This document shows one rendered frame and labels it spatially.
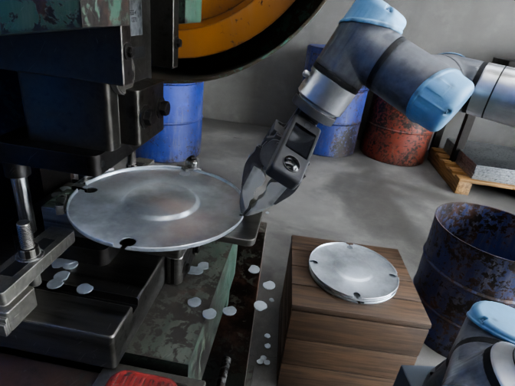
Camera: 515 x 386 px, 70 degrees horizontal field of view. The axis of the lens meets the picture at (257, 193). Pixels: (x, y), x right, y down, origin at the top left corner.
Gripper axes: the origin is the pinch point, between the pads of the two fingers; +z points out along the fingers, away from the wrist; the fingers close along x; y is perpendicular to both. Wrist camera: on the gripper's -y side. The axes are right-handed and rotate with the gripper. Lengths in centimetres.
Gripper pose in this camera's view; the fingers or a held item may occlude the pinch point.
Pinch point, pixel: (247, 210)
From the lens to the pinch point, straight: 61.4
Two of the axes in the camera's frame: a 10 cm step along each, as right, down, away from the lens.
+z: -5.1, 7.5, 4.2
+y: 1.0, -4.3, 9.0
